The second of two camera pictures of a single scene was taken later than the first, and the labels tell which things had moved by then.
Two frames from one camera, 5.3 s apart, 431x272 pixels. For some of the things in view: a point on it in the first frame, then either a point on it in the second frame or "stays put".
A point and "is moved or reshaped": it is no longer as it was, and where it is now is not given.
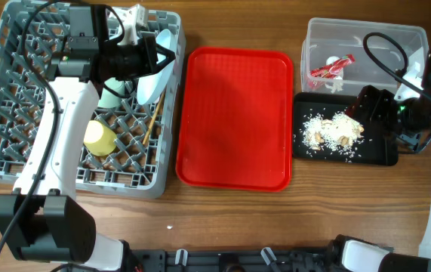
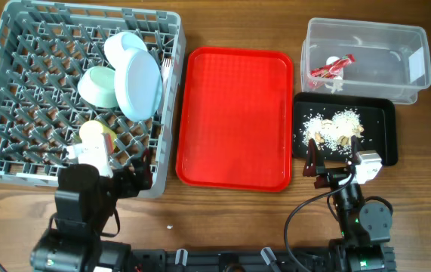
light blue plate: x=152 y=86 is moved or reshaped
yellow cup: x=99 y=139 stays put
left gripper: x=148 y=49 → x=130 y=186
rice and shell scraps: x=338 y=132 stays put
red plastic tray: x=235 y=119 stays put
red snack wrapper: x=329 y=70 stays put
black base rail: x=332 y=259 stays put
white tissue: x=336 y=85 stays put
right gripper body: x=385 y=112 → x=332 y=177
